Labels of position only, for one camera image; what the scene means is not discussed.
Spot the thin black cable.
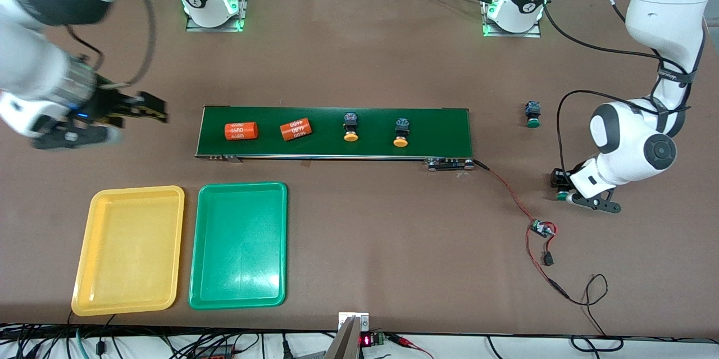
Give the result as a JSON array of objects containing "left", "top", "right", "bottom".
[{"left": 565, "top": 274, "right": 625, "bottom": 353}]

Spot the orange 4680 cylinder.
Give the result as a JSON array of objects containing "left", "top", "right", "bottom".
[
  {"left": 280, "top": 117, "right": 313, "bottom": 142},
  {"left": 224, "top": 121, "right": 258, "bottom": 142}
]

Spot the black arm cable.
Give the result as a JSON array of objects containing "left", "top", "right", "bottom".
[
  {"left": 65, "top": 0, "right": 158, "bottom": 90},
  {"left": 539, "top": 0, "right": 706, "bottom": 177}
]

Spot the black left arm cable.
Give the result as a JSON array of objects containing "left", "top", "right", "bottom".
[{"left": 539, "top": 0, "right": 706, "bottom": 177}]

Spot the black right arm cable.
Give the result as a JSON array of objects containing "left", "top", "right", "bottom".
[{"left": 65, "top": 0, "right": 158, "bottom": 90}]

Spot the green plastic tray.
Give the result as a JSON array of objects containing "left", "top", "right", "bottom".
[{"left": 188, "top": 181, "right": 288, "bottom": 311}]

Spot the silver metal mount bracket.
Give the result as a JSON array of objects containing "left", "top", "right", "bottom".
[{"left": 326, "top": 312, "right": 370, "bottom": 359}]

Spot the yellow plastic tray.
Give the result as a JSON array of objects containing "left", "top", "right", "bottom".
[{"left": 71, "top": 185, "right": 186, "bottom": 317}]

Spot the red clip lead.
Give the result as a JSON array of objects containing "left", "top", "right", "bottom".
[{"left": 388, "top": 334, "right": 434, "bottom": 359}]

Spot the black inline switch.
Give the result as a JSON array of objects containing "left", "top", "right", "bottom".
[{"left": 541, "top": 234, "right": 558, "bottom": 267}]

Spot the green conveyor belt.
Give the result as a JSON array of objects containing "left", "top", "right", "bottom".
[{"left": 194, "top": 105, "right": 490, "bottom": 172}]

